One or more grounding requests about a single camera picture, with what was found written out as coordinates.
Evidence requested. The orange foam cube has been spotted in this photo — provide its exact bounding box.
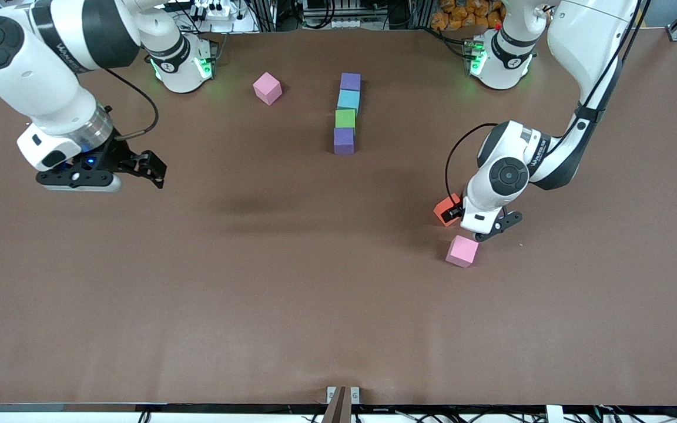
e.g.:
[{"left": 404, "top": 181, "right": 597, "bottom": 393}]
[{"left": 433, "top": 194, "right": 462, "bottom": 227}]

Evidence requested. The pink foam cube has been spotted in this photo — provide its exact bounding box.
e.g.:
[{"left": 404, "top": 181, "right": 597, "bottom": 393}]
[
  {"left": 253, "top": 72, "right": 283, "bottom": 106},
  {"left": 445, "top": 235, "right": 480, "bottom": 268}
]

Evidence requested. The white power strip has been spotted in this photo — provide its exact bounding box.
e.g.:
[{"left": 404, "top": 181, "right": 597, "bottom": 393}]
[{"left": 193, "top": 0, "right": 239, "bottom": 18}]

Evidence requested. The orange bags pile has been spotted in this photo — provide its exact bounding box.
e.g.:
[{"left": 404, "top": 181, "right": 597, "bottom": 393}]
[{"left": 431, "top": 0, "right": 504, "bottom": 31}]

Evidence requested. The dark equipment rack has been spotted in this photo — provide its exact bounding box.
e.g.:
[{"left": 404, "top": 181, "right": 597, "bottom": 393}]
[{"left": 244, "top": 0, "right": 433, "bottom": 31}]

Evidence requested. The brown support beam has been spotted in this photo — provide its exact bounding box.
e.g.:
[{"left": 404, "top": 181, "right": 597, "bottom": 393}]
[{"left": 322, "top": 386, "right": 352, "bottom": 423}]

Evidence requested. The grey metal bracket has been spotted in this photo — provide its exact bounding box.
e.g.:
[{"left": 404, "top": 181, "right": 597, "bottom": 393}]
[{"left": 327, "top": 386, "right": 360, "bottom": 405}]

